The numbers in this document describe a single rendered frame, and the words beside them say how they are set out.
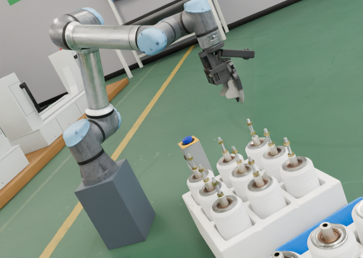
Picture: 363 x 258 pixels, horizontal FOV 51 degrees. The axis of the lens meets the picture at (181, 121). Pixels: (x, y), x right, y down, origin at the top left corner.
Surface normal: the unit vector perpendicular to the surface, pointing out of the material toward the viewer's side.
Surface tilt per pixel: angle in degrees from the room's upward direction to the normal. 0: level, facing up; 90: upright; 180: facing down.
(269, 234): 90
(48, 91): 90
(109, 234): 90
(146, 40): 90
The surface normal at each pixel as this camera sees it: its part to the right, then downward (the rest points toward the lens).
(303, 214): 0.26, 0.20
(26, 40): -0.18, 0.39
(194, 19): -0.43, 0.47
